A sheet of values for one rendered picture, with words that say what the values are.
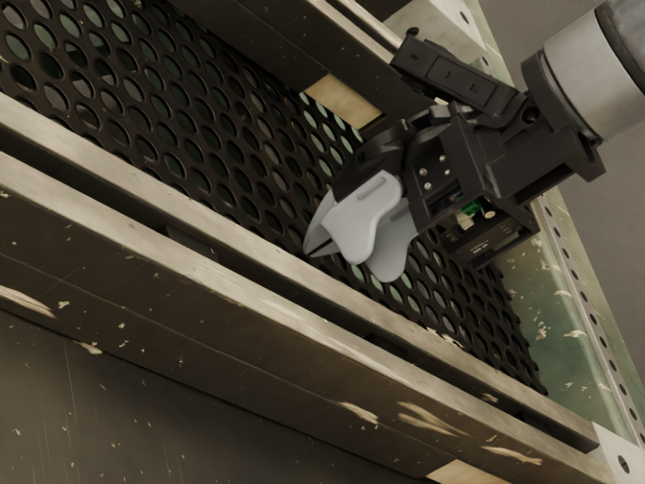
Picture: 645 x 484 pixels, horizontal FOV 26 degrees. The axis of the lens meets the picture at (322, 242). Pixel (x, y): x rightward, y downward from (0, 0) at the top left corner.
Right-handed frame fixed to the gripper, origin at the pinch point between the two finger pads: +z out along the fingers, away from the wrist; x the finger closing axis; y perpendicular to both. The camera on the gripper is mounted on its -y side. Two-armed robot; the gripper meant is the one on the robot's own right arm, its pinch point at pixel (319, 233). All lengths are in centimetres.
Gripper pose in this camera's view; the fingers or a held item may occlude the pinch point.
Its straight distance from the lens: 96.6
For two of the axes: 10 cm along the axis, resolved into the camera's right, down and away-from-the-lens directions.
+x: 6.0, 3.6, 7.2
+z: -7.7, 5.1, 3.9
